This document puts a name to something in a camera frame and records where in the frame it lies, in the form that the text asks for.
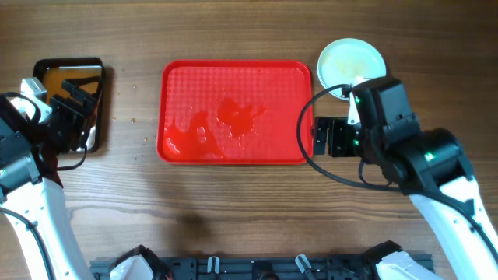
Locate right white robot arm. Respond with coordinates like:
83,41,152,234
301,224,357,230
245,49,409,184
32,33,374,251
311,76,497,279

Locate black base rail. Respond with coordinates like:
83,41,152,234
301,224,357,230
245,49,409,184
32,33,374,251
88,253,435,280

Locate black water basin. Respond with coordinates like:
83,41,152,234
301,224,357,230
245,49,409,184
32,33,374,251
33,57,106,153

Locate red plastic tray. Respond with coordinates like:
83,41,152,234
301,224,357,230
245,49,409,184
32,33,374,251
156,60,313,165

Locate white plate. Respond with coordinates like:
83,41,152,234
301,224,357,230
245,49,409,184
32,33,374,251
317,38,388,89

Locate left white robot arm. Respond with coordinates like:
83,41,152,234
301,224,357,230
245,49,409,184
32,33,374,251
1,76,103,279

